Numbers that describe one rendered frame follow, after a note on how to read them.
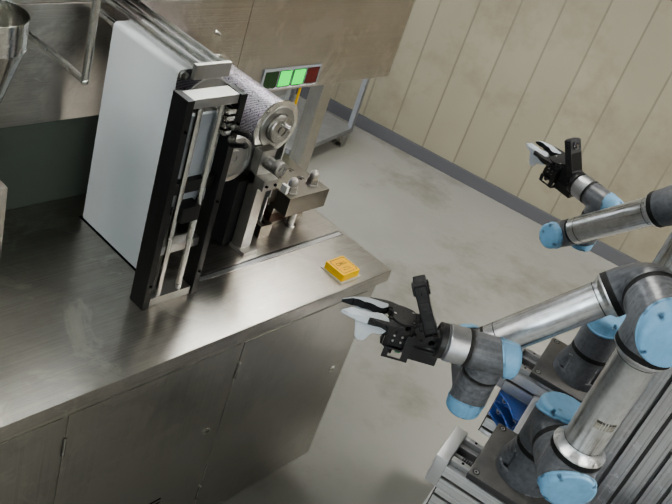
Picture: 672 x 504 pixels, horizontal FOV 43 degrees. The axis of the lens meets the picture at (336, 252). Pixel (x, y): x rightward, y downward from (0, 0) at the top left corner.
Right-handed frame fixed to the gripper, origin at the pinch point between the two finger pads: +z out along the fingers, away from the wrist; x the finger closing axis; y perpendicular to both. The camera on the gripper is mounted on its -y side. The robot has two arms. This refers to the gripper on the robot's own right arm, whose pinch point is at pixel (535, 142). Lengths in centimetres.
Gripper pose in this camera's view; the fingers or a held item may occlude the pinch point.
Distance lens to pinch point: 268.8
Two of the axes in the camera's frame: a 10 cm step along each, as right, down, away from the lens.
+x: 8.3, -2.2, 5.2
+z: -5.4, -5.9, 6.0
